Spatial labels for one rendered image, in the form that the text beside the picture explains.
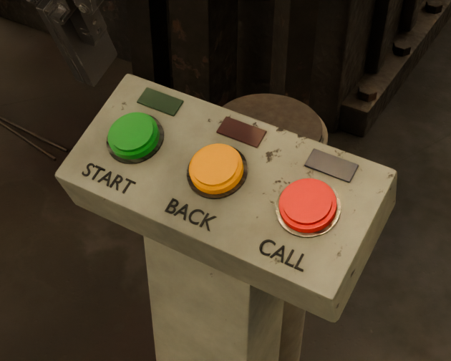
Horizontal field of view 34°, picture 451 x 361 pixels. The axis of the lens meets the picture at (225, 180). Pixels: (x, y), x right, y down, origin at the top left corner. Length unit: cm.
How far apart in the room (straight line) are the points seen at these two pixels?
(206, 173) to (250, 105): 22
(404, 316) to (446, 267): 14
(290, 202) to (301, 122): 23
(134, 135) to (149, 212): 6
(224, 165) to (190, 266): 9
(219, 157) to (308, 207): 8
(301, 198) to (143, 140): 13
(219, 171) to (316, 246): 9
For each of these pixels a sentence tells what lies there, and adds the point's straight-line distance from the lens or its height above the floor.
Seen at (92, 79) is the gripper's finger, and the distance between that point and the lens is 49.
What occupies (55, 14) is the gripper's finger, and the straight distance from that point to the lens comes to 44.
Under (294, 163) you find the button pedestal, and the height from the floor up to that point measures 61.
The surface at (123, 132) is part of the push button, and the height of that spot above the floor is 61.
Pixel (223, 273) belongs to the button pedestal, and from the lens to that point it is 56.
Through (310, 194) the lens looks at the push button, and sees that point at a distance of 51.
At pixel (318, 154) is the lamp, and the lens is 54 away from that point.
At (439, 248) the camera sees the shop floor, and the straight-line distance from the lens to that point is 136.
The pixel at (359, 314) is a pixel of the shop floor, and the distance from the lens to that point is 123.
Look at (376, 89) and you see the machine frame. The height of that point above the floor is 9.
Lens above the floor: 96
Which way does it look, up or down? 42 degrees down
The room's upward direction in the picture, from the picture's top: straight up
